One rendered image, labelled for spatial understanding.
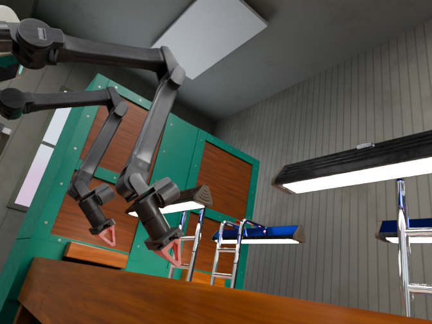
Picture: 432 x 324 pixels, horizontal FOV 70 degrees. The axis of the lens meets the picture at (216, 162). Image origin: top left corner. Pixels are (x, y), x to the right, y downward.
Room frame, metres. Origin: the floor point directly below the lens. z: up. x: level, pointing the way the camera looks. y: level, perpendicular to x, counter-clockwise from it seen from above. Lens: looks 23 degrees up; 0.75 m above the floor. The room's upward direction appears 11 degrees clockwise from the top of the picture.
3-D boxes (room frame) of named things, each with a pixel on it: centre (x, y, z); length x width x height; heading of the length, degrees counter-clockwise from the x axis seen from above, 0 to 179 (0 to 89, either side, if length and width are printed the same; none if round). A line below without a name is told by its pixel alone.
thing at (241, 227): (1.61, -0.20, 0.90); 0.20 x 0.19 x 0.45; 35
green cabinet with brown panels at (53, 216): (2.12, 0.36, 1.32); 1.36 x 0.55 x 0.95; 125
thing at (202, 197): (1.34, 0.19, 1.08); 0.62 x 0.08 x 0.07; 35
